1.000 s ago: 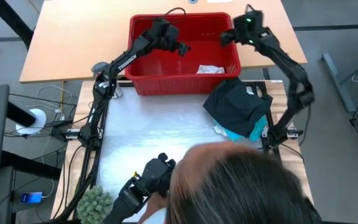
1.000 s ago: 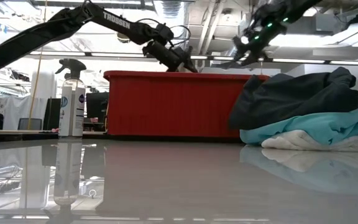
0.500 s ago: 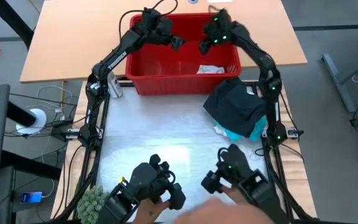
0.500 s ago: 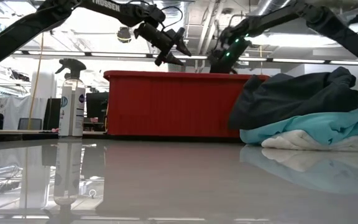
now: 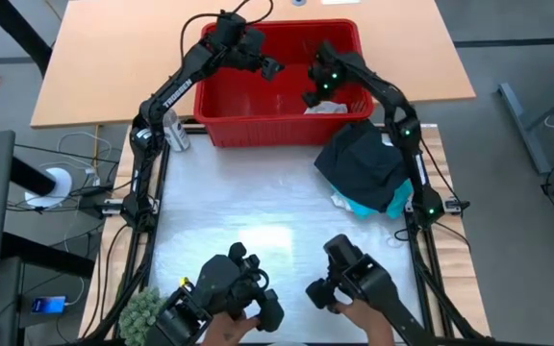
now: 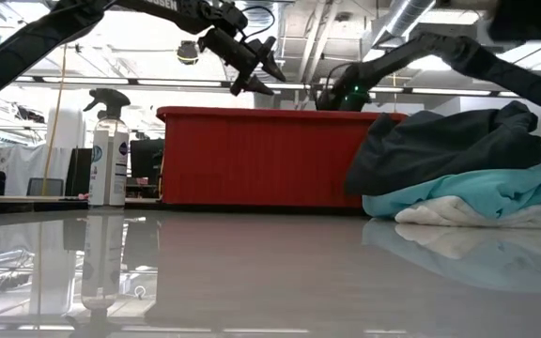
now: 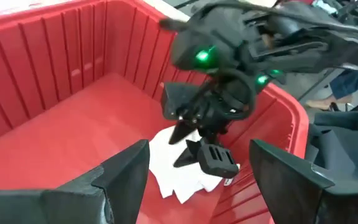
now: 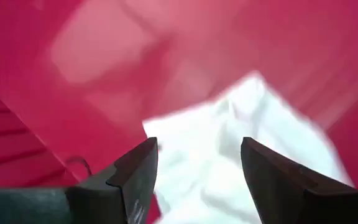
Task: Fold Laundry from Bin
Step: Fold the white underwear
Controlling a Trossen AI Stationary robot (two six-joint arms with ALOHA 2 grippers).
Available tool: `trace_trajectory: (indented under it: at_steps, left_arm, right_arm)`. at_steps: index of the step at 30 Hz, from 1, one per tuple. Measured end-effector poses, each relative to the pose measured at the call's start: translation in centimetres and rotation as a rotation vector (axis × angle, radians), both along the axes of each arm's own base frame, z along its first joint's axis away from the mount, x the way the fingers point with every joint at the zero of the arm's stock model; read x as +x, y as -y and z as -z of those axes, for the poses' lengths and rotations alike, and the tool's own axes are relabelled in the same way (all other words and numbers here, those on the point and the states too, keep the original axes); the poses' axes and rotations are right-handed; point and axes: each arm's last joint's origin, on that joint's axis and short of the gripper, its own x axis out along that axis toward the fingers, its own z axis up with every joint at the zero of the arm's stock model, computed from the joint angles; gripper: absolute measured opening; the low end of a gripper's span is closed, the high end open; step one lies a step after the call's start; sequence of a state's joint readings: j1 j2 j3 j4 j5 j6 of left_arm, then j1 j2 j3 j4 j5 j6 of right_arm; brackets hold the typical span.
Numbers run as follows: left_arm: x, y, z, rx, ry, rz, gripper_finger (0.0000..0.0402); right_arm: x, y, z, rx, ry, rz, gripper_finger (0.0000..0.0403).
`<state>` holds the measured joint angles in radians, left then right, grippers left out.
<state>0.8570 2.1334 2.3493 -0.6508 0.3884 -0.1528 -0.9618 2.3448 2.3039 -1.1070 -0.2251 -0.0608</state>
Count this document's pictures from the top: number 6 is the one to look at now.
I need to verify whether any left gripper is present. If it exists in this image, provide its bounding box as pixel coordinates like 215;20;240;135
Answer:
196;25;287;98

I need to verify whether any navy garment with logo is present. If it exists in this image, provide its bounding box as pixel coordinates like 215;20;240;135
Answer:
343;100;541;198

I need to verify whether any white knitted garment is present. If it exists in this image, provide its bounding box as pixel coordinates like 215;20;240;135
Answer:
394;194;541;230

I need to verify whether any teal garment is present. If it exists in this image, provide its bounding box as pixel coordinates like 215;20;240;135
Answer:
361;162;541;222

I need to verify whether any red plastic laundry bin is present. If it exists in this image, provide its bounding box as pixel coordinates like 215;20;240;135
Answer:
155;105;409;209

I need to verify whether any long ceiling light strip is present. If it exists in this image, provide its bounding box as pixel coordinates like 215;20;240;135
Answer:
16;73;520;100

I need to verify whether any black monitor behind bottle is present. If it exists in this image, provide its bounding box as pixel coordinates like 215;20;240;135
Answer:
130;138;165;187

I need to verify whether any clear spray bottle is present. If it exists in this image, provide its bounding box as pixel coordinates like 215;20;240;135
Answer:
84;87;131;208

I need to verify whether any grey chair back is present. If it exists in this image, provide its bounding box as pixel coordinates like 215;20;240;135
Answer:
26;177;66;197

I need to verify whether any white draped sheet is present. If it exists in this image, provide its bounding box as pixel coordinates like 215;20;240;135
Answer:
0;142;50;196

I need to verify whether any wide silver ventilation duct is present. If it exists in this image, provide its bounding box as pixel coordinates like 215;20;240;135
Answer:
231;0;285;109

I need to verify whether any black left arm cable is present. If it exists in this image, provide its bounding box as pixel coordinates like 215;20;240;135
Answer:
238;5;277;42

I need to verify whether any black ceiling camera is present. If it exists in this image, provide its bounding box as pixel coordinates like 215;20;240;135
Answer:
175;40;200;66

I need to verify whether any slanted silver ventilation duct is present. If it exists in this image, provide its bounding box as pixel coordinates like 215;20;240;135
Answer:
343;0;441;88

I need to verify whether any yellow hanging rope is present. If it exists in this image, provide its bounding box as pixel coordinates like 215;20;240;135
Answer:
39;44;72;196

